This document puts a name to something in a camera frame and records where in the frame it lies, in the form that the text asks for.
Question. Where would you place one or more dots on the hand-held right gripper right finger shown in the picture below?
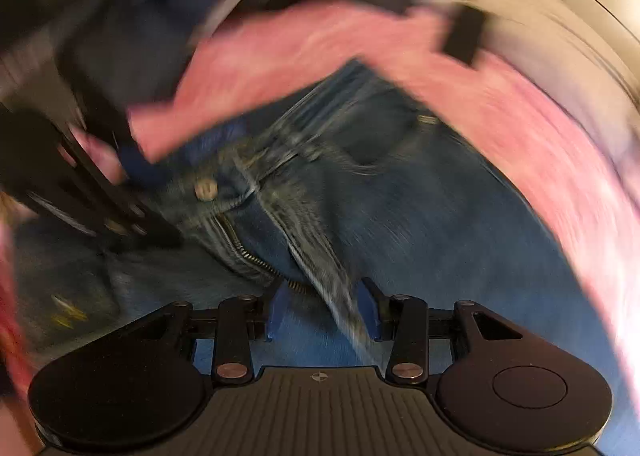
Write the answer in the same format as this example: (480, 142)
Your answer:
(364, 308)

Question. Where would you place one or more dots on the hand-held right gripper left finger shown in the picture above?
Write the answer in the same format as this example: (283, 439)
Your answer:
(276, 311)

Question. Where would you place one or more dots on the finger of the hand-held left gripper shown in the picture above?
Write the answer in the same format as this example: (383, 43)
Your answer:
(145, 228)
(134, 161)

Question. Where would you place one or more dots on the blue denim jeans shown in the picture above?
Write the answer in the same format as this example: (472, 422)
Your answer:
(400, 216)

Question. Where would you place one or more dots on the dark blue cloth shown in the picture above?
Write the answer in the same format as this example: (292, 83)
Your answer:
(140, 10)

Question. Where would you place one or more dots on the pink floral blanket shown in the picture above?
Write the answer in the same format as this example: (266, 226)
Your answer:
(550, 145)

